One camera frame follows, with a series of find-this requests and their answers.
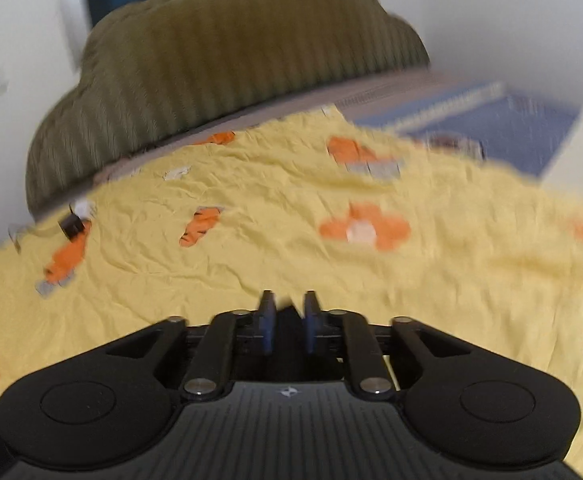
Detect black power adapter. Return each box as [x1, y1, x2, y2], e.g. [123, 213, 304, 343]
[59, 211, 85, 240]

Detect yellow carrot print bed sheet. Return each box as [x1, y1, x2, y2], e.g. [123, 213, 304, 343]
[0, 107, 583, 480]

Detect blue patterned mattress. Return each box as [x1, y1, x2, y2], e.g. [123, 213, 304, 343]
[354, 82, 580, 177]

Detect olive green padded headboard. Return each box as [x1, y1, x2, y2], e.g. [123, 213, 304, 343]
[24, 0, 429, 214]

